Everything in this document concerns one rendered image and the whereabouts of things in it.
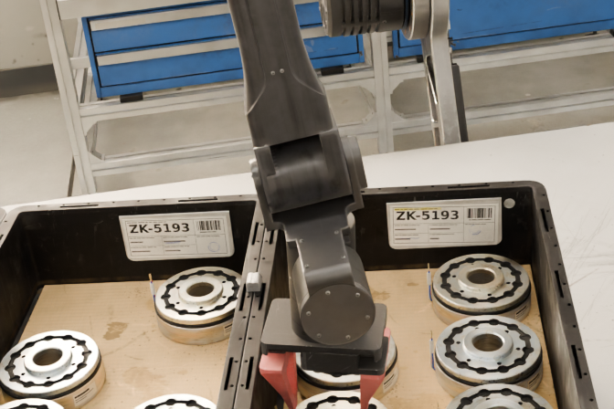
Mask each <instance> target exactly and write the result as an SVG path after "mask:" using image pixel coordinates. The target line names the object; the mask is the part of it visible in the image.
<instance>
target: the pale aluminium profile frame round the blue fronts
mask: <svg viewBox="0 0 614 409"><path fill-rule="evenodd" d="M201 1H207V0H39V2H40V6H41V10H42V15H43V18H44V23H45V27H46V31H47V36H48V43H49V47H50V52H51V56H52V60H53V65H54V69H55V73H56V77H57V82H58V89H59V93H60V97H61V102H62V106H63V110H64V114H65V119H66V123H67V127H68V131H69V139H70V143H71V148H72V151H73V156H74V160H75V164H76V169H77V173H78V177H79V185H80V189H81V193H82V195H84V194H96V193H97V189H98V187H97V183H96V179H95V176H103V175H109V174H116V173H128V172H135V171H141V170H148V169H154V168H162V167H168V166H175V165H181V164H189V163H201V162H207V161H214V160H221V159H227V158H234V157H240V156H248V155H254V154H255V153H254V149H253V143H252V140H251V137H250V136H248V137H241V138H235V139H227V140H221V141H214V142H201V143H195V144H188V145H181V146H175V147H168V148H162V149H154V150H148V151H141V152H128V153H122V154H115V155H108V156H105V154H101V153H99V152H97V151H96V142H97V133H98V123H99V121H103V120H109V119H117V118H123V117H131V116H137V115H144V114H151V113H157V112H164V111H171V110H184V109H191V108H197V107H205V106H211V105H218V104H225V103H231V102H239V101H244V99H245V89H244V82H237V83H230V84H224V85H216V86H210V87H203V88H196V89H183V90H177V91H169V92H163V93H155V94H149V95H143V93H142V92H137V93H131V94H123V95H120V98H119V99H115V100H108V99H102V98H97V94H96V90H95V86H94V81H93V76H92V72H91V67H90V59H89V54H88V49H87V45H86V40H85V36H84V31H83V26H82V22H81V18H82V17H84V16H97V15H104V14H111V13H118V12H125V11H132V10H139V9H146V8H153V7H160V6H167V5H180V4H187V3H194V2H201ZM70 18H78V22H79V23H78V30H77V35H76V41H75V47H74V53H73V58H70V57H69V49H68V45H67V40H66V36H65V31H64V27H63V23H62V19H70ZM607 31H608V33H604V34H598V33H597V31H593V34H587V35H585V36H583V37H571V38H563V39H557V40H550V41H543V42H536V43H529V44H522V45H515V46H509V47H496V48H489V49H482V50H475V51H468V52H461V53H454V54H451V55H452V60H453V61H452V62H453V63H457V65H459V66H460V72H461V71H468V70H475V69H481V68H494V67H501V66H508V65H514V64H522V63H528V62H536V61H542V60H548V59H556V58H568V57H575V56H582V55H589V54H596V53H602V52H610V51H614V29H607ZM363 42H364V54H365V62H363V63H355V64H349V66H348V67H343V65H342V66H334V67H328V68H321V71H319V72H316V75H317V77H318V79H319V80H320V81H321V82H322V84H323V86H324V87H325V90H327V89H339V88H346V87H352V86H359V88H360V90H361V92H362V95H363V97H364V100H365V104H366V106H367V108H368V111H369V113H368V114H367V116H366V117H365V118H364V119H362V120H361V121H355V122H348V123H341V124H336V125H337V127H338V131H339V134H340V137H343V136H346V135H347V137H351V136H356V139H357V140H358V141H360V140H366V139H373V138H377V149H378V150H379V153H386V152H393V151H394V143H393V135H399V134H406V133H413V132H420V131H432V125H431V118H430V111H428V112H421V113H414V114H408V115H404V113H399V112H398V111H397V110H395V109H394V108H393V107H392V105H391V100H390V94H393V90H394V89H395V88H396V87H397V85H398V84H399V83H400V82H404V81H403V79H413V78H420V77H426V75H425V68H424V61H423V55H416V58H414V59H407V60H400V61H394V62H388V57H387V43H386V42H392V31H386V32H383V33H380V32H379V33H377V32H376V31H375V32H374V33H370V34H368V33H367V32H366V33H365V34H363ZM611 105H614V87H607V88H600V89H588V90H581V91H574V92H568V93H561V94H554V95H547V96H541V97H534V98H527V99H520V100H507V101H501V102H494V103H488V104H481V105H474V106H468V107H464V109H465V116H466V123H467V125H472V124H479V123H485V122H492V121H505V120H511V119H518V118H525V117H532V116H538V115H545V114H552V113H558V112H565V111H571V110H584V109H591V108H597V107H604V106H611Z"/></svg>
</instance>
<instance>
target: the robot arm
mask: <svg viewBox="0 0 614 409"><path fill-rule="evenodd" d="M228 7H229V11H230V14H231V18H232V22H233V26H234V29H235V32H236V36H237V40H238V47H239V51H240V55H241V61H242V67H243V76H244V89H245V99H244V106H243V108H244V112H245V116H246V120H247V123H248V126H249V133H250V137H251V140H252V143H253V149H254V153H255V156H256V158H253V159H249V165H250V170H251V173H252V175H251V178H253V182H254V185H255V189H256V192H257V196H258V199H259V205H260V209H261V212H262V215H263V222H264V223H265V226H266V229H267V232H269V231H272V230H277V229H280V230H283V231H284V232H285V236H286V247H287V261H288V275H289V289H290V298H289V299H274V300H273V301H272V302H271V305H270V311H269V314H268V318H267V320H266V323H265V327H264V330H263V333H262V336H261V340H260V341H261V352H262V357H261V360H260V364H259V371H260V374H261V375H262V376H263V377H264V378H265V379H266V380H267V381H268V382H269V383H270V384H271V386H272V387H273V388H274V389H275V390H276V391H277V392H278V393H279V394H280V395H281V397H282V398H283V400H284V402H285V403H286V404H287V406H288V408H289V409H296V407H297V389H298V386H297V367H296V352H300V353H301V354H300V356H301V367H302V369H303V370H305V371H315V372H344V373H359V374H360V409H368V405H369V402H370V400H371V398H372V397H373V395H374V394H375V392H376V390H377V389H378V387H379V386H380V384H381V383H382V382H383V381H384V378H385V374H386V361H387V355H388V348H389V341H390V334H391V331H390V329H389V328H387V327H386V321H387V309H386V305H385V304H383V303H374V301H373V298H372V294H371V291H370V288H369V285H368V282H367V278H366V275H365V270H364V267H363V263H362V260H361V258H360V256H358V254H357V253H356V251H355V217H354V215H353V214H352V212H353V211H355V210H356V209H360V208H364V202H363V198H362V194H361V189H364V188H367V187H368V185H367V180H366V176H365V168H364V164H363V159H362V155H361V152H360V148H359V144H358V141H357V139H356V136H351V137H347V135H346V136H343V137H340V134H339V131H338V127H337V125H336V122H335V119H334V116H333V113H332V110H331V108H329V103H328V99H327V95H326V91H325V87H324V86H323V84H322V82H321V81H320V80H319V79H318V77H317V75H316V72H315V70H314V68H313V66H312V62H311V61H310V58H309V56H308V53H307V50H306V47H305V45H304V42H303V39H302V33H301V30H300V26H299V21H298V17H297V14H296V10H295V5H294V2H293V0H228Z"/></svg>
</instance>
